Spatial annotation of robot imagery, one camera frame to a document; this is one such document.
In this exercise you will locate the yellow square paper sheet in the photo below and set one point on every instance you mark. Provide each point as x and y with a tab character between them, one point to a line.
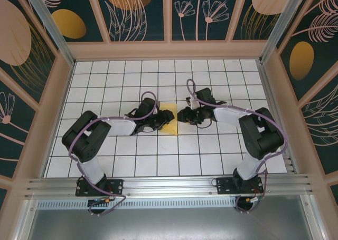
171	128

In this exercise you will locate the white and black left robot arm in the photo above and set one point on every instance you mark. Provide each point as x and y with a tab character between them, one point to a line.
84	139

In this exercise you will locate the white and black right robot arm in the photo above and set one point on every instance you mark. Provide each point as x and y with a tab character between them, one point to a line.
264	137

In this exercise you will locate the grey metal sheet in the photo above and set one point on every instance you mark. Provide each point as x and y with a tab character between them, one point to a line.
171	224

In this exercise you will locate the black controller board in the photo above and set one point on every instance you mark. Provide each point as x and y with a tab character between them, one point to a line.
96	201

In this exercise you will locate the aluminium mounting rail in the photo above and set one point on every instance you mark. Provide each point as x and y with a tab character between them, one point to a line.
171	184

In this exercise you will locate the aluminium side rail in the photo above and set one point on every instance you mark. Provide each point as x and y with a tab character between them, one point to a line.
267	84

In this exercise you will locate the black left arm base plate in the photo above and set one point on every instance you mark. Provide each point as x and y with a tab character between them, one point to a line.
116	187

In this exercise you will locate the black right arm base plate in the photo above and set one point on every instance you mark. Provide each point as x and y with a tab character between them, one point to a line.
224	187

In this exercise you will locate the aluminium frame post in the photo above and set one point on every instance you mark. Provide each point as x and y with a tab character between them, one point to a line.
280	26
52	29

